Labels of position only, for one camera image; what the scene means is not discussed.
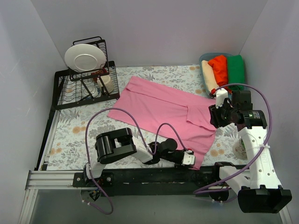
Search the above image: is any floral green-inside mug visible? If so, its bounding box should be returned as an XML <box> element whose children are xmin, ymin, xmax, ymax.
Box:
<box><xmin>232</xmin><ymin>139</ymin><xmax>247</xmax><ymax>160</ymax></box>

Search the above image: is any pink t shirt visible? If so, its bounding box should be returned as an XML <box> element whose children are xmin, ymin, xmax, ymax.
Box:
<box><xmin>108</xmin><ymin>77</ymin><xmax>216</xmax><ymax>169</ymax></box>

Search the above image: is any clear blue plastic bin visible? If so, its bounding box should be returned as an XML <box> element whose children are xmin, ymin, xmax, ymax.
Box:
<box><xmin>199</xmin><ymin>53</ymin><xmax>245</xmax><ymax>94</ymax></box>

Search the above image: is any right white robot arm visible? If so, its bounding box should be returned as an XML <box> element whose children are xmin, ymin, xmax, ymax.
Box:
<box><xmin>209</xmin><ymin>89</ymin><xmax>292</xmax><ymax>214</ymax></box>

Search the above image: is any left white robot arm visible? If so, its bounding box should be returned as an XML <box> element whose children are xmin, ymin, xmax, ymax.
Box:
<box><xmin>83</xmin><ymin>128</ymin><xmax>194</xmax><ymax>187</ymax></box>

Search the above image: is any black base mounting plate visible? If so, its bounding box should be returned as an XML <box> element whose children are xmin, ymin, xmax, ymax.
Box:
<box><xmin>72</xmin><ymin>167</ymin><xmax>240</xmax><ymax>198</ymax></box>

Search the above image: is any beige rolled t shirt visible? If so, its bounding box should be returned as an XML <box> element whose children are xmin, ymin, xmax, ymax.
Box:
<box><xmin>201</xmin><ymin>60</ymin><xmax>219</xmax><ymax>92</ymax></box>

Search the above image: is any green rolled t shirt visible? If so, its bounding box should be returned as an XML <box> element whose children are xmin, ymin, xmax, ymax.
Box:
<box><xmin>227</xmin><ymin>55</ymin><xmax>245</xmax><ymax>84</ymax></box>

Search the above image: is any orange rolled t shirt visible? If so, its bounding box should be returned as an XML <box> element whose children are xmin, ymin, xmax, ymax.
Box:
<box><xmin>208</xmin><ymin>55</ymin><xmax>228</xmax><ymax>87</ymax></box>

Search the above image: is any floral patterned table mat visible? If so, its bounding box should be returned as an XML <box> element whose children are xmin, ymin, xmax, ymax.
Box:
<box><xmin>47</xmin><ymin>65</ymin><xmax>246</xmax><ymax>170</ymax></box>

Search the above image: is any cream ceramic cup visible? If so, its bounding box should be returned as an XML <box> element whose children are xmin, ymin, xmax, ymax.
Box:
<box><xmin>97</xmin><ymin>75</ymin><xmax>114</xmax><ymax>94</ymax></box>

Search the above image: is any white round plate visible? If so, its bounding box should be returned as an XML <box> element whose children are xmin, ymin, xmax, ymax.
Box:
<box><xmin>64</xmin><ymin>44</ymin><xmax>107</xmax><ymax>72</ymax></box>

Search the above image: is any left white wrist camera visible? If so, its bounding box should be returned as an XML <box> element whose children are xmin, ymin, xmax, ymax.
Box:
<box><xmin>182</xmin><ymin>150</ymin><xmax>196</xmax><ymax>167</ymax></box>

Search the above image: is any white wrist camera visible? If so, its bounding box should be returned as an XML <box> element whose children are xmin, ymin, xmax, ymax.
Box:
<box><xmin>182</xmin><ymin>150</ymin><xmax>196</xmax><ymax>167</ymax></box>
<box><xmin>210</xmin><ymin>88</ymin><xmax>228</xmax><ymax>109</ymax></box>

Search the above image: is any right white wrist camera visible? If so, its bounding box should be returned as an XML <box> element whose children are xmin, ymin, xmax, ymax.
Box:
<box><xmin>210</xmin><ymin>88</ymin><xmax>228</xmax><ymax>109</ymax></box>

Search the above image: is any black wire dish rack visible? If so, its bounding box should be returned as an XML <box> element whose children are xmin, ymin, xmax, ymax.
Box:
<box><xmin>34</xmin><ymin>36</ymin><xmax>120</xmax><ymax>171</ymax></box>

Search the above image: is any aluminium frame rail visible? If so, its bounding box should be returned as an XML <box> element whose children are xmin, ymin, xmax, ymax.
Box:
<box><xmin>18</xmin><ymin>169</ymin><xmax>292</xmax><ymax>224</ymax></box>

